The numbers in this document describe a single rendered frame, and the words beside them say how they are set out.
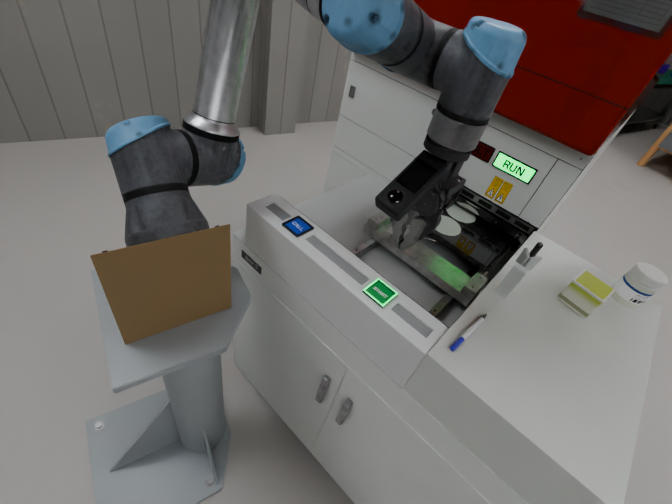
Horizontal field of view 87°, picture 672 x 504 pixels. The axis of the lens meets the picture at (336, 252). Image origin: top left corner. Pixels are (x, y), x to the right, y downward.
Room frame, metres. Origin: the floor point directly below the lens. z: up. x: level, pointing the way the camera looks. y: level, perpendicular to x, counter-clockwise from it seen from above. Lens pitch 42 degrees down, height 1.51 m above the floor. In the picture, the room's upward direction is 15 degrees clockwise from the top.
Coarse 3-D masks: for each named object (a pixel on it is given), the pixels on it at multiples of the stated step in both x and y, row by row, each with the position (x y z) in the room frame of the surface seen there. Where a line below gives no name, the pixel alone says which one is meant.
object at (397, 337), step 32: (256, 224) 0.67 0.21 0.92; (288, 256) 0.60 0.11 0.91; (320, 256) 0.58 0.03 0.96; (352, 256) 0.60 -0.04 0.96; (320, 288) 0.54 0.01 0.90; (352, 288) 0.51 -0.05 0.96; (352, 320) 0.48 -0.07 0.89; (384, 320) 0.45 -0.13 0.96; (416, 320) 0.47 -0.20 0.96; (384, 352) 0.43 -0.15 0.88; (416, 352) 0.40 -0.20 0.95
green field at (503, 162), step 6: (498, 156) 1.02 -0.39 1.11; (504, 156) 1.01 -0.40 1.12; (498, 162) 1.02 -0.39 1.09; (504, 162) 1.01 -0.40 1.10; (510, 162) 1.00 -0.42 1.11; (516, 162) 0.99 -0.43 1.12; (504, 168) 1.01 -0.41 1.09; (510, 168) 1.00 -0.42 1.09; (516, 168) 0.99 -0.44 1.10; (522, 168) 0.98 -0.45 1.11; (528, 168) 0.97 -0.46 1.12; (516, 174) 0.98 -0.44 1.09; (522, 174) 0.98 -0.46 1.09; (528, 174) 0.97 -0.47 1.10; (528, 180) 0.97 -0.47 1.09
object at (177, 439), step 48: (96, 288) 0.44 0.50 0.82; (240, 288) 0.54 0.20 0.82; (192, 336) 0.38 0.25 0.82; (192, 384) 0.40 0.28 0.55; (96, 432) 0.37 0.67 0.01; (144, 432) 0.35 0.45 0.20; (192, 432) 0.39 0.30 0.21; (96, 480) 0.23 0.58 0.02; (144, 480) 0.27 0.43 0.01; (192, 480) 0.30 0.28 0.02
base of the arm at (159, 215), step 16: (128, 192) 0.47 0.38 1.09; (144, 192) 0.47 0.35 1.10; (160, 192) 0.48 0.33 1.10; (176, 192) 0.50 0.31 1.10; (128, 208) 0.45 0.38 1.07; (144, 208) 0.45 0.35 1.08; (160, 208) 0.46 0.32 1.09; (176, 208) 0.47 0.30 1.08; (192, 208) 0.50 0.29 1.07; (128, 224) 0.43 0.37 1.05; (144, 224) 0.43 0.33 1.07; (160, 224) 0.43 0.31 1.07; (176, 224) 0.44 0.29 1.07; (192, 224) 0.46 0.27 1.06; (208, 224) 0.51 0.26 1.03; (128, 240) 0.41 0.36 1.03; (144, 240) 0.41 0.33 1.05
